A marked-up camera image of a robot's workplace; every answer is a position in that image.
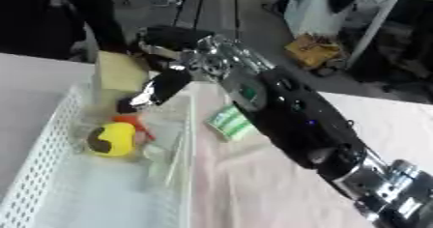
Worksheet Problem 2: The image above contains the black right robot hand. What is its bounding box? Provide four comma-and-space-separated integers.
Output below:
115, 24, 220, 115

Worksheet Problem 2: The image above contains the green and white small box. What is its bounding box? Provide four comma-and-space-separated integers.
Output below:
203, 103, 257, 143

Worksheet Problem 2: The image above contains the orange toy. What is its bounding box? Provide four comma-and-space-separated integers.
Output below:
111, 114, 158, 142

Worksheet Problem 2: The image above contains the tan block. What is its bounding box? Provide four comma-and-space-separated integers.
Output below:
91, 50, 153, 94

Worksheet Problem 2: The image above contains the yellow and brown soft toy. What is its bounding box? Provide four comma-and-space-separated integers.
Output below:
84, 122, 139, 158

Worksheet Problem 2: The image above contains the black tripod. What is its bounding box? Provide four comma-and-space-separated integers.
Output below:
170, 0, 243, 41

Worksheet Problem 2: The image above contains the yellow bag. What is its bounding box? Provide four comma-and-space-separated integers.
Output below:
282, 33, 344, 71

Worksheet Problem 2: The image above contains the person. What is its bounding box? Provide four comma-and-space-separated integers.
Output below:
0, 0, 130, 61

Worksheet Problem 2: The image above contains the white perforated basket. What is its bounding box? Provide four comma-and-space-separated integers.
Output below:
0, 82, 198, 228

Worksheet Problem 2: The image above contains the white plastic bag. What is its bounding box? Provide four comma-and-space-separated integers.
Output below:
282, 0, 364, 39

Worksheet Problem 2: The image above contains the white table frame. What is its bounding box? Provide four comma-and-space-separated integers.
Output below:
343, 0, 433, 70

